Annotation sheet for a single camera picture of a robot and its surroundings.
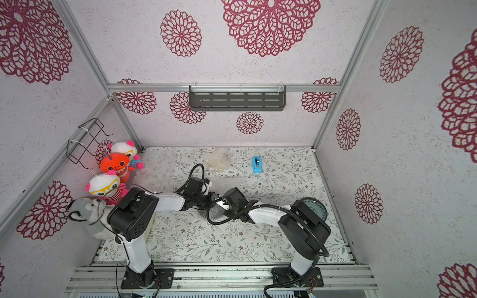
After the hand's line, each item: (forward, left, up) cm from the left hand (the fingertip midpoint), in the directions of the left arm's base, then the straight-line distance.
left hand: (221, 202), depth 96 cm
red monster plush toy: (+11, +49, +18) cm, 53 cm away
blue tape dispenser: (+24, -20, +1) cm, 32 cm away
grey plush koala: (-13, +49, +17) cm, 53 cm away
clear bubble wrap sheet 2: (+38, +10, -1) cm, 39 cm away
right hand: (-1, -3, +4) cm, 5 cm away
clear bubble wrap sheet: (+8, 0, +4) cm, 9 cm away
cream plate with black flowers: (+26, +3, +3) cm, 26 cm away
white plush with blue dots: (+21, +48, +18) cm, 55 cm away
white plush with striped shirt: (-2, +48, +18) cm, 51 cm away
